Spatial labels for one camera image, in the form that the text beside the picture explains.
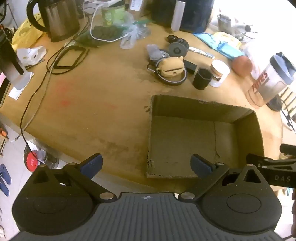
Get yellow wipes packet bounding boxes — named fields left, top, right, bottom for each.
left=212, top=32, right=242, bottom=47

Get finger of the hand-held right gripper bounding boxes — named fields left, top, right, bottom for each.
left=246, top=153, right=296, bottom=187
left=280, top=144, right=296, bottom=153

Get stainless steel electric kettle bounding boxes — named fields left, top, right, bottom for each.
left=26, top=0, right=80, bottom=42

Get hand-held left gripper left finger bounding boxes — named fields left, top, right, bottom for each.
left=30, top=153, right=115, bottom=204

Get marble patterned bar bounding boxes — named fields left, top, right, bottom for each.
left=188, top=47, right=215, bottom=59

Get clear plastic case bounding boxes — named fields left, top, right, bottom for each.
left=146, top=44, right=166, bottom=62

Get black air fryer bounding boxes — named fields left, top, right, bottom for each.
left=151, top=0, right=214, bottom=33

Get black round object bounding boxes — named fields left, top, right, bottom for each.
left=265, top=96, right=283, bottom=113

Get red round lid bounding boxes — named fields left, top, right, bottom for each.
left=24, top=148, right=39, bottom=172

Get black rectangular box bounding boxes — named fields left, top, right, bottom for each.
left=183, top=59, right=198, bottom=75

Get blue slipper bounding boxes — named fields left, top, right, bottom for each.
left=0, top=183, right=10, bottom=198
left=0, top=163, right=12, bottom=185

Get white paper sheet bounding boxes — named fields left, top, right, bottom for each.
left=8, top=72, right=35, bottom=101

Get black cable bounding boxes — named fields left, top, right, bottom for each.
left=20, top=22, right=91, bottom=149

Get black spool with grey end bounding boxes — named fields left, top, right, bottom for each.
left=167, top=38, right=189, bottom=56

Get blue wipes packet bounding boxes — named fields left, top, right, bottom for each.
left=193, top=32, right=222, bottom=50
left=216, top=40, right=243, bottom=60

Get black eyeglasses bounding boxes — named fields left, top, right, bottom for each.
left=46, top=45, right=90, bottom=75

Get white power strip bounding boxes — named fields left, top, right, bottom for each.
left=84, top=0, right=125, bottom=10

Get clear plastic bag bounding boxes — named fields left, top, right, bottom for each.
left=120, top=20, right=151, bottom=49

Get tan bear earphone case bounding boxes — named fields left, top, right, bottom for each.
left=157, top=56, right=185, bottom=77

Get clear shaker bottle grey lid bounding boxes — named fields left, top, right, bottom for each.
left=246, top=52, right=296, bottom=110

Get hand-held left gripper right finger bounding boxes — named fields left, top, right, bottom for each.
left=180, top=154, right=267, bottom=202

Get orange round fruit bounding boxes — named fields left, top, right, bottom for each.
left=231, top=55, right=253, bottom=77

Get plastic jar with green label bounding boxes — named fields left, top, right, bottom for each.
left=101, top=4, right=127, bottom=26

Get white cable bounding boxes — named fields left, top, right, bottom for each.
left=90, top=5, right=131, bottom=42

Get tall brown cardboard carton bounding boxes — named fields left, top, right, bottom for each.
left=129, top=0, right=153, bottom=17

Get black hexagonal bottle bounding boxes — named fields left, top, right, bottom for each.
left=192, top=67, right=212, bottom=91

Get cardboard box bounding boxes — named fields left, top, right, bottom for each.
left=146, top=95, right=264, bottom=179

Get white jar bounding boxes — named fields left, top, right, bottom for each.
left=209, top=59, right=231, bottom=88

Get yellow plastic bag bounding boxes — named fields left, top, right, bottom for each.
left=11, top=19, right=47, bottom=47

